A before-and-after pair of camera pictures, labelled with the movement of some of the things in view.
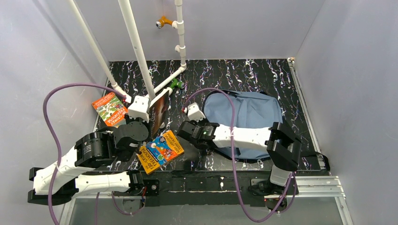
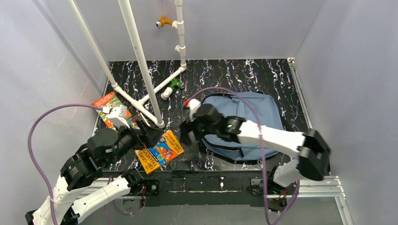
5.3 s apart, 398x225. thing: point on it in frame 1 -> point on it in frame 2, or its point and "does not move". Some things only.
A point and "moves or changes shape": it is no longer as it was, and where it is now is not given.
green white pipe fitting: x=175 y=83 does not move
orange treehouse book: x=158 y=151 does not move
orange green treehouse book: x=111 y=109 does not move
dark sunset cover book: x=157 y=112 moves or changes shape
